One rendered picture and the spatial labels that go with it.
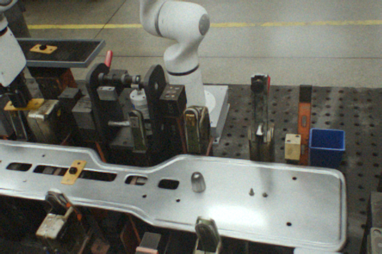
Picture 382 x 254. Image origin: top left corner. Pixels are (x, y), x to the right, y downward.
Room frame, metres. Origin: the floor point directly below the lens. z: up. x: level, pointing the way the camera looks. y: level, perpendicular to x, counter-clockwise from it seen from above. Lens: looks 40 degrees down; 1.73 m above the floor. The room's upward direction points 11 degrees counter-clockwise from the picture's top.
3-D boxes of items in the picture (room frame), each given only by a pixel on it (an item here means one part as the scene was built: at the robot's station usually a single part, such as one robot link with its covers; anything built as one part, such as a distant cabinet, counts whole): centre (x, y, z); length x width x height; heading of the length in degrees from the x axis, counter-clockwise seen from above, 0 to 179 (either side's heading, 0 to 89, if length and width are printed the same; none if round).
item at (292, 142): (0.70, -0.24, 0.88); 0.04 x 0.04 x 0.36; 67
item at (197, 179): (0.66, 0.00, 1.02); 0.03 x 0.03 x 0.07
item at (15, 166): (0.87, 0.51, 0.84); 0.13 x 0.11 x 0.29; 157
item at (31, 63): (1.19, 0.40, 1.16); 0.37 x 0.14 x 0.02; 67
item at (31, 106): (0.79, 0.35, 1.24); 0.08 x 0.04 x 0.01; 75
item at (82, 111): (0.99, 0.27, 0.89); 0.13 x 0.11 x 0.38; 157
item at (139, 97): (0.94, 0.14, 0.94); 0.18 x 0.13 x 0.49; 67
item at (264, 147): (0.76, -0.18, 0.88); 0.07 x 0.06 x 0.35; 157
